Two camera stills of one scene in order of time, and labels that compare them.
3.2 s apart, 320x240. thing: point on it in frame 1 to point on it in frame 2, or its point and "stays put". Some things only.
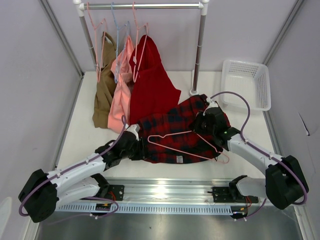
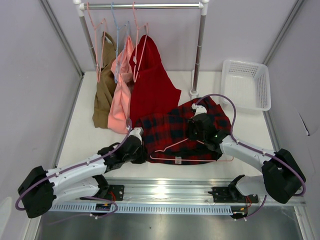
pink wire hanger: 185,133 to 181,142
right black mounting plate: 222,194 stays put
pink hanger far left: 104,20 stays put
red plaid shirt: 168,137 stays put
